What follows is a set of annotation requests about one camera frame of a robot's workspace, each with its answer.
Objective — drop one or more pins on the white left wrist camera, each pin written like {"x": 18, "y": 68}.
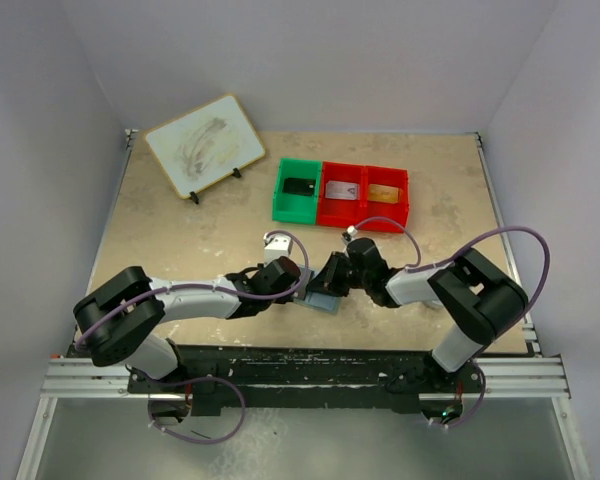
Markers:
{"x": 277, "y": 245}

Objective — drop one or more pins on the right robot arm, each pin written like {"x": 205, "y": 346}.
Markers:
{"x": 481, "y": 299}

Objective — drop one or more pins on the orange card in bin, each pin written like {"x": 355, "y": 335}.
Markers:
{"x": 385, "y": 194}

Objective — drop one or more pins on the red double plastic bin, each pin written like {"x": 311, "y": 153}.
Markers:
{"x": 342, "y": 213}

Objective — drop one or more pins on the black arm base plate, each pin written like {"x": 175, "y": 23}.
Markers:
{"x": 212, "y": 378}

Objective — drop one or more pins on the teal leather card holder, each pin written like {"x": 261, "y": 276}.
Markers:
{"x": 321, "y": 302}

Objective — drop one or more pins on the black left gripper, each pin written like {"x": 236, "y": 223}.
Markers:
{"x": 283, "y": 300}

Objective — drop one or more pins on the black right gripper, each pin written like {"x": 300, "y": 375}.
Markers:
{"x": 326, "y": 281}

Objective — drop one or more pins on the black whiteboard stand clip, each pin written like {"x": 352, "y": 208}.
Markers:
{"x": 194, "y": 197}

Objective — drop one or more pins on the aluminium frame rail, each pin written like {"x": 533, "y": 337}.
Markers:
{"x": 508, "y": 377}

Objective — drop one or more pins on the black card in green bin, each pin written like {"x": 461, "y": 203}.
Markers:
{"x": 299, "y": 186}

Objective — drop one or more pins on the green plastic bin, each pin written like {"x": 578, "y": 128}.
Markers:
{"x": 294, "y": 208}

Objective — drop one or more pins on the silver card in bin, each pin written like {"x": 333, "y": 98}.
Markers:
{"x": 340, "y": 190}

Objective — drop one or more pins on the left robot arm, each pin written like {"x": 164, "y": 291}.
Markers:
{"x": 117, "y": 319}

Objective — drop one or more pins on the yellow framed whiteboard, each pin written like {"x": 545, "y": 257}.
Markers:
{"x": 203, "y": 146}

